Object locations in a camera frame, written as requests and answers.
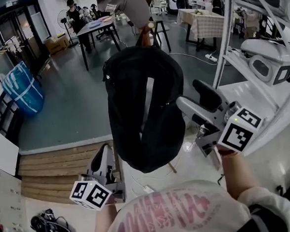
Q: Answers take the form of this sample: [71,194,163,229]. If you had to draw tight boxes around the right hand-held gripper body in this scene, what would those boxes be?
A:
[191,98,266,172]

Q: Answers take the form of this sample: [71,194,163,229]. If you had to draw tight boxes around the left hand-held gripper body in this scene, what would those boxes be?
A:
[67,164,127,213]

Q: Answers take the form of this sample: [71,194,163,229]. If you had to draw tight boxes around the black backpack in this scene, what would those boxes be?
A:
[99,31,191,176]

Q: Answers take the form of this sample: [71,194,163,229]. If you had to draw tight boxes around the wooden coat stand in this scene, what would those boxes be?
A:
[136,0,184,176]

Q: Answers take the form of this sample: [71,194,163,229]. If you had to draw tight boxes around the person's right forearm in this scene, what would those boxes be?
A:
[216,147,262,202]

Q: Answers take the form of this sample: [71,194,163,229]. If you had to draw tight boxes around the person's left forearm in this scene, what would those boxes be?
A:
[90,204,119,232]

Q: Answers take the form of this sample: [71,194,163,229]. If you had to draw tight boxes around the white metal shelving unit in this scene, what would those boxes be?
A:
[206,0,290,158]

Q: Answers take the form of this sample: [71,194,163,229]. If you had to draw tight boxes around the brown wooden step platform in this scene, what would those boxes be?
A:
[15,139,127,212]

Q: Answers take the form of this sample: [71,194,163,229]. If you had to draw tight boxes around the table with checkered cloth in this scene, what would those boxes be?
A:
[176,5,227,53]

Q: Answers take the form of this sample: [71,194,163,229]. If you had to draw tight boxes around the grey chair with black legs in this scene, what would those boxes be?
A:
[147,19,173,54]

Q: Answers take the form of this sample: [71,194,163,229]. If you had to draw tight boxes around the beige drawer cabinet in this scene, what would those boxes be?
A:
[0,161,29,232]

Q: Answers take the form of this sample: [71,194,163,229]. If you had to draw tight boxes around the cream sweatshirt with pink print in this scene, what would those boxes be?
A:
[97,173,290,232]

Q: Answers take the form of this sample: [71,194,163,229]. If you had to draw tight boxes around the white cabinet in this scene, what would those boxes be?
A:
[0,117,21,177]

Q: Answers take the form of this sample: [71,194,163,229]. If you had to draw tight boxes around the blue wrapped bundle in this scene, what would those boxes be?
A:
[0,59,46,119]

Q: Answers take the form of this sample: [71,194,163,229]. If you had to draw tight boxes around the white office chair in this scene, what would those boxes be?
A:
[150,0,168,16]

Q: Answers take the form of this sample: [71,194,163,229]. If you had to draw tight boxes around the black open shelf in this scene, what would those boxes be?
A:
[0,92,26,146]

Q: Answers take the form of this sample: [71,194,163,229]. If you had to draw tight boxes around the grey hanging garment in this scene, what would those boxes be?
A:
[96,0,154,39]

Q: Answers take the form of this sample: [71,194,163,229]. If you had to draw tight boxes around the cardboard box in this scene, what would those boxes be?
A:
[44,34,71,56]

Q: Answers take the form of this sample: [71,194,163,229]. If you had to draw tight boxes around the black standing fan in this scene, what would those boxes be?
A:
[56,8,79,49]

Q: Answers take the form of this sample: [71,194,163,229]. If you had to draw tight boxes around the black framed glass door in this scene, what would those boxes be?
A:
[0,0,55,74]

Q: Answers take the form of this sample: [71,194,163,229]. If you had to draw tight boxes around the red wrist bracelet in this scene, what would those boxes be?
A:
[218,148,239,157]

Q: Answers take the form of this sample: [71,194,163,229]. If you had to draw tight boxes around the black round device with cables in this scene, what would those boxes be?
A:
[29,206,77,232]

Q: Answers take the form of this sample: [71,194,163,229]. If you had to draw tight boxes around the black clothes rail with hangers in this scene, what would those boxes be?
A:
[0,33,43,91]

